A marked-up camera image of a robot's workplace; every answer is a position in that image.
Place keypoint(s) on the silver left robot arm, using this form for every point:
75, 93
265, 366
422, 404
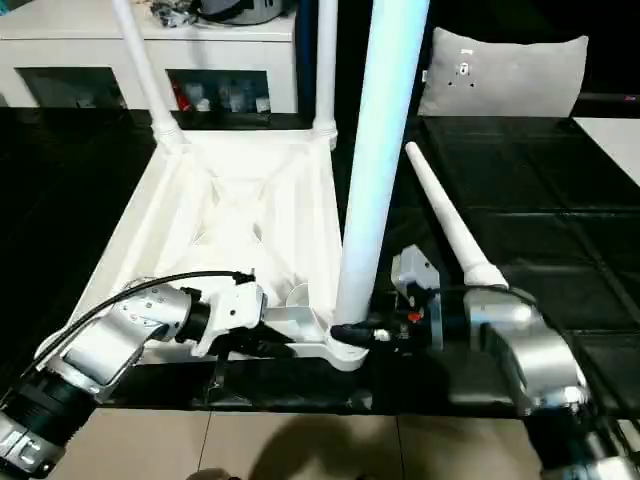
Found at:
100, 345

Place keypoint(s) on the black plastic packet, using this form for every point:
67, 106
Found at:
172, 14

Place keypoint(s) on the grey printed pillow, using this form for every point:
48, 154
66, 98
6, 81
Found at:
505, 75

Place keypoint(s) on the white cabinet with glass doors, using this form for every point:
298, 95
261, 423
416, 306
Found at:
75, 45

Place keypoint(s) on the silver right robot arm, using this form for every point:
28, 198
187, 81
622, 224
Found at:
525, 340

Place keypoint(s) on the black work mat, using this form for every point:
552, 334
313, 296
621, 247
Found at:
550, 200

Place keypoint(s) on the black sofa with gold label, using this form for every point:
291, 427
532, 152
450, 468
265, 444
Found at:
350, 50

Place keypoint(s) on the black robot body part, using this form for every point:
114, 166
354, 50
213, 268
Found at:
212, 475

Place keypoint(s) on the black monitor with red logo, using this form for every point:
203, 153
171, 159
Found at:
610, 105

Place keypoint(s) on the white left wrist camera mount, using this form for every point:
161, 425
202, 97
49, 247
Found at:
230, 310

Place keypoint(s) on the white plastic table top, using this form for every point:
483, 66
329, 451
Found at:
165, 215

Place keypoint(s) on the white plastic table leg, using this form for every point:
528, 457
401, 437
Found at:
325, 65
440, 200
142, 65
380, 125

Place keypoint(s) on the white side board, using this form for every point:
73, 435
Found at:
612, 145

